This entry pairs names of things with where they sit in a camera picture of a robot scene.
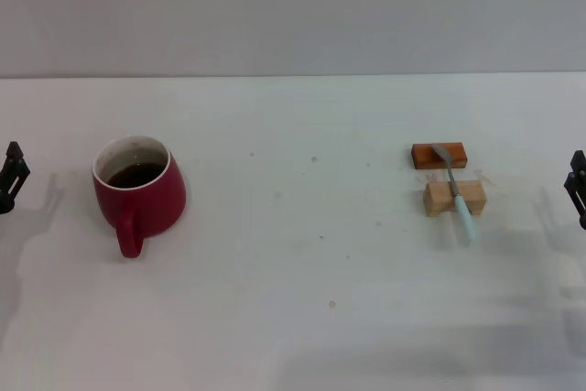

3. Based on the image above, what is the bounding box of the blue handled metal spoon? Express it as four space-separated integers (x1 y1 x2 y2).
431 144 478 242

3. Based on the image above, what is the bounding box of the red ceramic cup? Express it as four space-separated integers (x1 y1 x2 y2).
92 135 188 259

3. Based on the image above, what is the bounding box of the light wooden spoon rest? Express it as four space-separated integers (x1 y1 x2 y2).
421 179 487 217

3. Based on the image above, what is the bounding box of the dark coffee liquid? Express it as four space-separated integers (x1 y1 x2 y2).
106 161 167 189

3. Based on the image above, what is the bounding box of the dark brown wooden block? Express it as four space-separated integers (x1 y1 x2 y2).
410 142 469 170

